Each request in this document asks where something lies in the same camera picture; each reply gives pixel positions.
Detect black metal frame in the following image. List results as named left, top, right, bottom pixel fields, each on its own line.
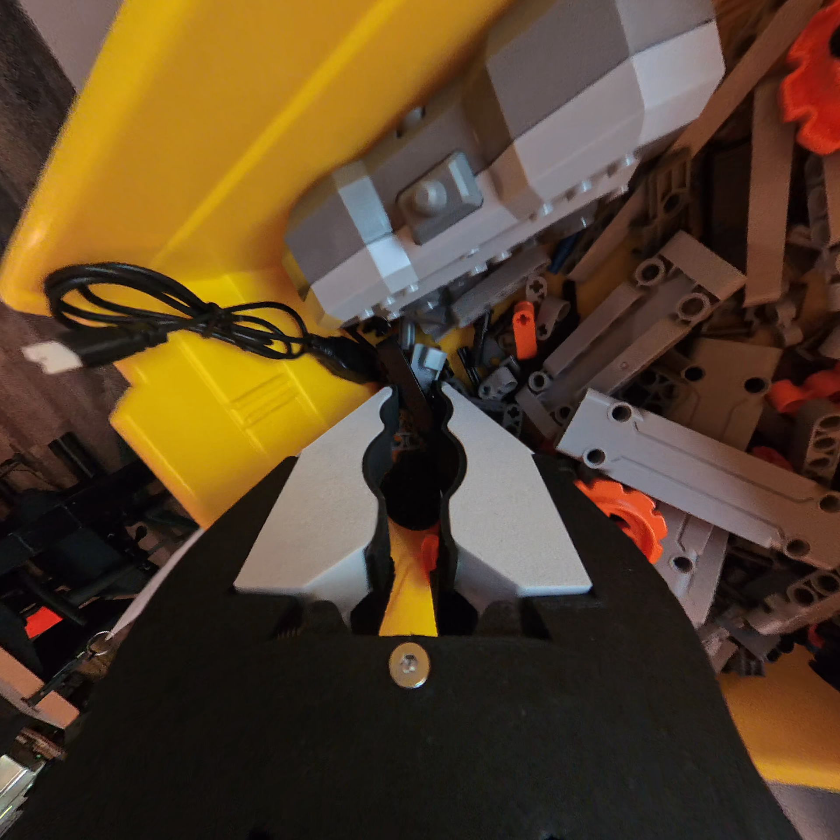
left=0, top=433, right=198, bottom=657

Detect orange wheel with black pins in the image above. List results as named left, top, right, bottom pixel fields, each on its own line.
left=780, top=5, right=840, bottom=156

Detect white paper strip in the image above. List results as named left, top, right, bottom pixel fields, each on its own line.
left=107, top=530, right=201, bottom=643

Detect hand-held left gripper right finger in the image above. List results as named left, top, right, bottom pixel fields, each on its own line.
left=436, top=382, right=595, bottom=636

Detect yellow plastic bin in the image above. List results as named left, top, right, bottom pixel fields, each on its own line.
left=0, top=0, right=840, bottom=788

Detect black USB cable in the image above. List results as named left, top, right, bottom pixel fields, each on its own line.
left=21, top=262, right=385, bottom=387

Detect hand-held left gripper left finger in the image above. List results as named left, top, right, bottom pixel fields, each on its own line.
left=233, top=386, right=401, bottom=636

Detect pile of building pieces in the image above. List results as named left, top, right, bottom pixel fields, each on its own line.
left=394, top=0, right=840, bottom=677

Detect large grey motor block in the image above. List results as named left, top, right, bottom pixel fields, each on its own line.
left=282, top=0, right=726, bottom=329

